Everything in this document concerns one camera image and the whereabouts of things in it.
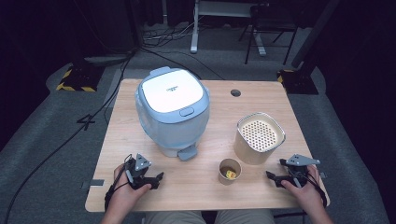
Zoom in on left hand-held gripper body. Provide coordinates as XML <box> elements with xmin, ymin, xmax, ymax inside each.
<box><xmin>124</xmin><ymin>153</ymin><xmax>152</xmax><ymax>190</ymax></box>

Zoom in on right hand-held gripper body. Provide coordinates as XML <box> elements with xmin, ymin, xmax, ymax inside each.
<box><xmin>285</xmin><ymin>153</ymin><xmax>321</xmax><ymax>188</ymax></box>

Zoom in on beige container with perforated strainer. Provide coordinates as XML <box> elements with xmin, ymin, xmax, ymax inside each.
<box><xmin>233</xmin><ymin>111</ymin><xmax>287</xmax><ymax>166</ymax></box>

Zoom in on dark and yellow food scraps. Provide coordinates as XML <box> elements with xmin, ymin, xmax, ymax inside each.
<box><xmin>219</xmin><ymin>165</ymin><xmax>239</xmax><ymax>181</ymax></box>

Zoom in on brown paper cup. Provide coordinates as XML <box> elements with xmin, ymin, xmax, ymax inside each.
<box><xmin>218</xmin><ymin>158</ymin><xmax>243</xmax><ymax>187</ymax></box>

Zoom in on light blue rice cooker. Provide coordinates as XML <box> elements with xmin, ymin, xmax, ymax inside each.
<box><xmin>134</xmin><ymin>65</ymin><xmax>211</xmax><ymax>162</ymax></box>

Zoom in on person's left hand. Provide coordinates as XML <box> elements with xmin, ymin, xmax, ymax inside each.
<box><xmin>106</xmin><ymin>164</ymin><xmax>152</xmax><ymax>213</ymax></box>

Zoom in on person's right hand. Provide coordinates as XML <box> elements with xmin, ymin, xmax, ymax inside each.
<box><xmin>280</xmin><ymin>164</ymin><xmax>325</xmax><ymax>216</ymax></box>

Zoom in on person's left leg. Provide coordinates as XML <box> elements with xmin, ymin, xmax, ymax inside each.
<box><xmin>144</xmin><ymin>210</ymin><xmax>206</xmax><ymax>224</ymax></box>

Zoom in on person's leg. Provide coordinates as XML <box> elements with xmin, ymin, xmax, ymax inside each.
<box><xmin>214</xmin><ymin>208</ymin><xmax>276</xmax><ymax>224</ymax></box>
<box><xmin>144</xmin><ymin>210</ymin><xmax>206</xmax><ymax>224</ymax></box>

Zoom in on person's right leg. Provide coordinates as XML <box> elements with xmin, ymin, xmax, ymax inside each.
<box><xmin>214</xmin><ymin>208</ymin><xmax>276</xmax><ymax>224</ymax></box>

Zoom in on black tape floor mark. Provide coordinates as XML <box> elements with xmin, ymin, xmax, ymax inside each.
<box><xmin>77</xmin><ymin>114</ymin><xmax>96</xmax><ymax>131</ymax></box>

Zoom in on yellow black striped stand base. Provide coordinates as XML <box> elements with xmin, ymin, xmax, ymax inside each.
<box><xmin>55</xmin><ymin>63</ymin><xmax>98</xmax><ymax>92</ymax></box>
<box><xmin>276</xmin><ymin>68</ymin><xmax>319</xmax><ymax>95</ymax></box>

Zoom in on black chair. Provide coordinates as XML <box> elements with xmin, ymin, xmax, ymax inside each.
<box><xmin>237</xmin><ymin>3</ymin><xmax>300</xmax><ymax>65</ymax></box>

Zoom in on left hand-held gripper cable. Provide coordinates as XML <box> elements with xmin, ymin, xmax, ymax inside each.
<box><xmin>104</xmin><ymin>153</ymin><xmax>138</xmax><ymax>211</ymax></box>

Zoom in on hand-held gripper cable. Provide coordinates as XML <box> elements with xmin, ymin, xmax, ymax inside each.
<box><xmin>306</xmin><ymin>172</ymin><xmax>329</xmax><ymax>209</ymax></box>
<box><xmin>104</xmin><ymin>153</ymin><xmax>138</xmax><ymax>211</ymax></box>

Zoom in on right hand-held gripper cable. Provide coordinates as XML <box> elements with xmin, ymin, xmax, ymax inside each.
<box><xmin>306</xmin><ymin>172</ymin><xmax>329</xmax><ymax>209</ymax></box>

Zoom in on grey floor cable cover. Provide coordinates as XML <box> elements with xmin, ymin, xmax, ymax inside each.
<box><xmin>103</xmin><ymin>68</ymin><xmax>125</xmax><ymax>109</ymax></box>

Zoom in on bundle of floor cables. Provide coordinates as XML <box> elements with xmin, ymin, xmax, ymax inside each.
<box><xmin>142</xmin><ymin>18</ymin><xmax>202</xmax><ymax>43</ymax></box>

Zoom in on white desk frame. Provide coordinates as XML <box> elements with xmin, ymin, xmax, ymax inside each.
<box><xmin>190</xmin><ymin>0</ymin><xmax>267</xmax><ymax>57</ymax></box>

